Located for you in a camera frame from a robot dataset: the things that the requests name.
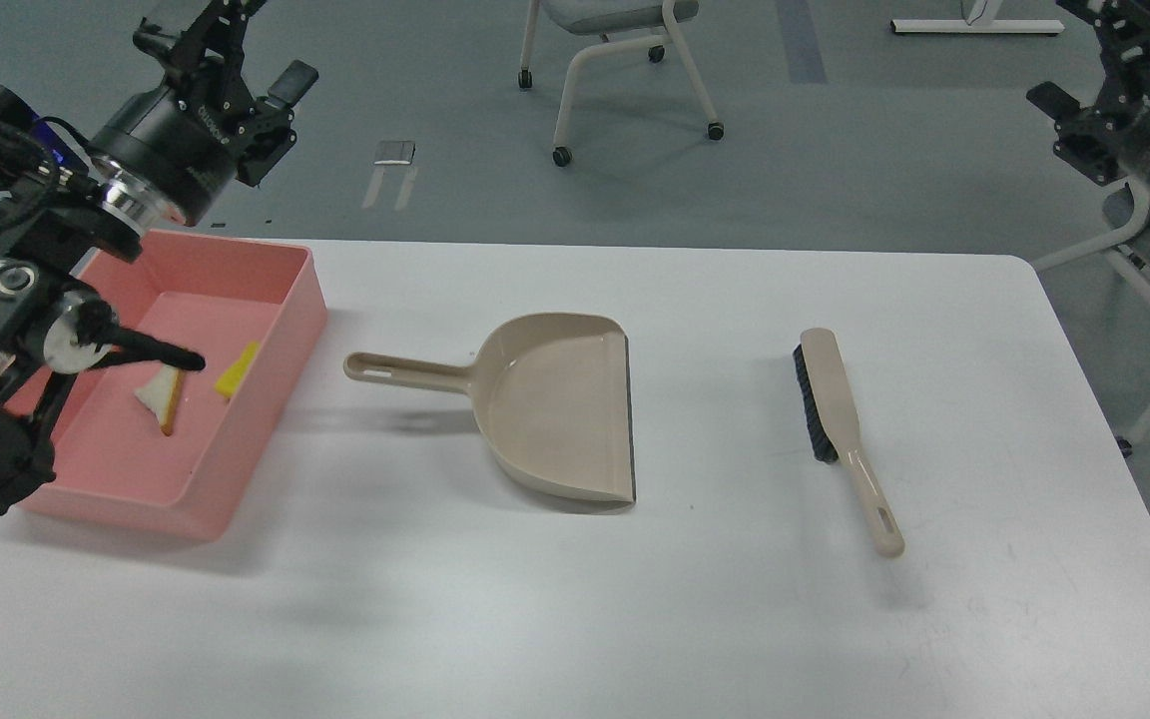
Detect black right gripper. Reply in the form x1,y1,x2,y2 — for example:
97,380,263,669
1025,1,1150,193

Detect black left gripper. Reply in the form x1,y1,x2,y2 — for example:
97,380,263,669
91,1,320,227

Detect yellow sponge piece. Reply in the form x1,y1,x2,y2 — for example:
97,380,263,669
212,342,261,401

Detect bread slice piece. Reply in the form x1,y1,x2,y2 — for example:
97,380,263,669
133,365,184,436

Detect beige hand brush black bristles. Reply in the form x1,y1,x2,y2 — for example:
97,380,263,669
794,327,906,559

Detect beige plastic dustpan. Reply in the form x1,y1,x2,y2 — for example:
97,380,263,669
342,313,636,504

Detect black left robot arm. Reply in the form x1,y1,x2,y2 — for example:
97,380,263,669
0,1,319,515

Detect pink plastic bin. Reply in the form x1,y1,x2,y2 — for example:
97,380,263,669
20,231,327,541

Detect metal floor plate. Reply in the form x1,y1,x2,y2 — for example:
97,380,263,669
371,140,417,167

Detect white desk base bar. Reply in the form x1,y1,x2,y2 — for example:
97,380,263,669
889,20,1066,36

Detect white office chair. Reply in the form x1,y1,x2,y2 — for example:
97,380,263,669
519,0,726,166

